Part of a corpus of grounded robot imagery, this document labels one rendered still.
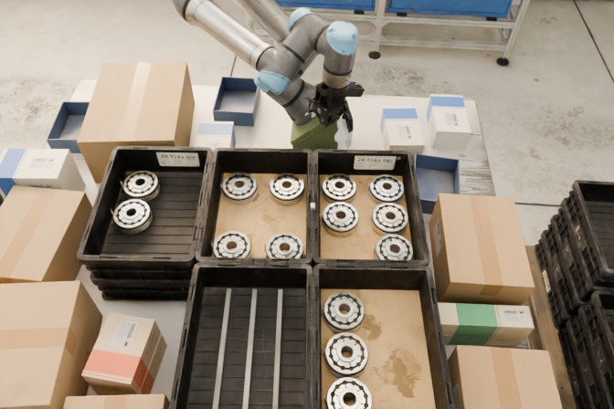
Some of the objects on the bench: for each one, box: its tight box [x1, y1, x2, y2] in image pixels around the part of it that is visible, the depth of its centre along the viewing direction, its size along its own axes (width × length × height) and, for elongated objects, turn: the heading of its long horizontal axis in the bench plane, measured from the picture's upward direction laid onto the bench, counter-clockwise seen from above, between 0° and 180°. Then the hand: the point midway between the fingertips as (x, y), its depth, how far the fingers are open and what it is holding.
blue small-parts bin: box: [212, 77, 260, 127], centre depth 200 cm, size 20×15×7 cm
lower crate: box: [90, 277, 190, 301], centre depth 157 cm, size 40×30×12 cm
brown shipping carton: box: [0, 185, 92, 284], centre depth 151 cm, size 30×22×16 cm
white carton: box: [426, 94, 471, 150], centre depth 193 cm, size 20×12×9 cm, turn 177°
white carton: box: [380, 106, 425, 160], centre depth 188 cm, size 20×12×9 cm, turn 1°
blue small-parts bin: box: [46, 101, 90, 153], centre depth 190 cm, size 20×15×7 cm
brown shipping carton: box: [429, 194, 535, 306], centre depth 152 cm, size 30×22×16 cm
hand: (332, 131), depth 150 cm, fingers open, 14 cm apart
